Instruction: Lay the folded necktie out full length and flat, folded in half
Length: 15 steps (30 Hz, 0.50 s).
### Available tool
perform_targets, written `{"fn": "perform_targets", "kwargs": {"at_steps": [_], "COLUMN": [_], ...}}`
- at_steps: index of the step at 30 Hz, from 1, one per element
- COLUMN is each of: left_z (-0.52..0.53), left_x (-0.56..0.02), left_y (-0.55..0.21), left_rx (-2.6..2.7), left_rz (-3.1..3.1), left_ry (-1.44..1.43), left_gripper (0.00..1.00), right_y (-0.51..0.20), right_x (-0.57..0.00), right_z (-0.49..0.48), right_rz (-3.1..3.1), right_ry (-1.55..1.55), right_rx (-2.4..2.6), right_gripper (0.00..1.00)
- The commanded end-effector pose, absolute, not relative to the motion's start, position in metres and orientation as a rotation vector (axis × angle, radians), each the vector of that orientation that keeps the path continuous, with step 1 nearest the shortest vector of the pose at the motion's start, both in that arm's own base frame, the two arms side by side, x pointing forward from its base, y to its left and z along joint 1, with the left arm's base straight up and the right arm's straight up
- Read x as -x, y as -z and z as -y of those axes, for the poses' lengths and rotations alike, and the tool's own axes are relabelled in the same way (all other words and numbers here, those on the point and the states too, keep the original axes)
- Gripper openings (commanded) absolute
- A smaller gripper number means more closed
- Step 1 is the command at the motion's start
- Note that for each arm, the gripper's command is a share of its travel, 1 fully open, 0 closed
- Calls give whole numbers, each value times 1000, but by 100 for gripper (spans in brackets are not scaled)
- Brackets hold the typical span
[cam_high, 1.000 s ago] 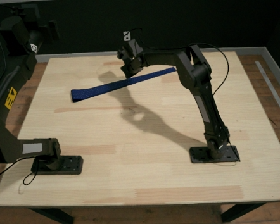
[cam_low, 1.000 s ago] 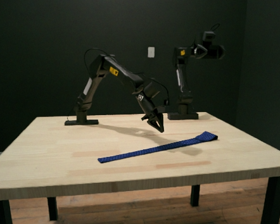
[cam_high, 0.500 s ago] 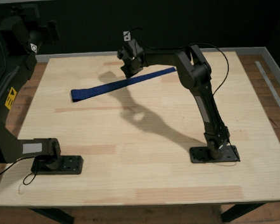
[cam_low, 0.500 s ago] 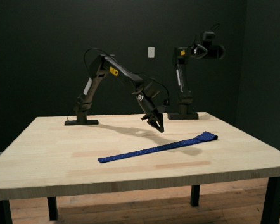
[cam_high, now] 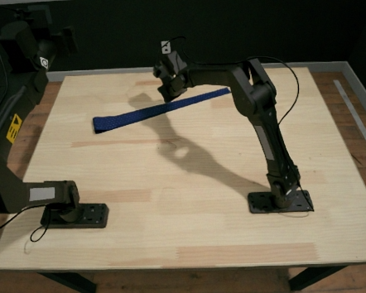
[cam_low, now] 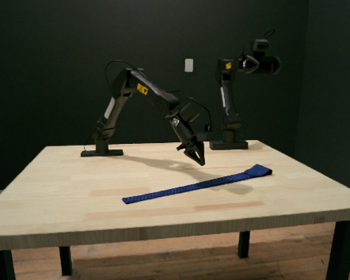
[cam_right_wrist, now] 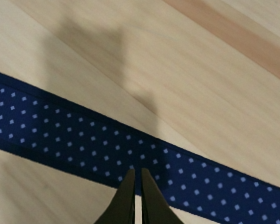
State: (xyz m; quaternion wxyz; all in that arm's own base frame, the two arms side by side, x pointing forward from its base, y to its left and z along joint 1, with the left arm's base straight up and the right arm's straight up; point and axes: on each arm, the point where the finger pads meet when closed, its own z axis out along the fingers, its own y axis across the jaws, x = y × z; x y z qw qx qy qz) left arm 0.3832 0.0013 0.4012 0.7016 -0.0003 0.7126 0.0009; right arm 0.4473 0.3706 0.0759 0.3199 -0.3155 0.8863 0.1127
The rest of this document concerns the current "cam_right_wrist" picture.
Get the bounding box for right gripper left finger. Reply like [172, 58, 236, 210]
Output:
[94, 169, 135, 224]

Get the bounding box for dark blue necktie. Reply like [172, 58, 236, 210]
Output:
[0, 72, 280, 224]

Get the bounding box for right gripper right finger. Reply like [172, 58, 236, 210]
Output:
[141, 168, 184, 224]

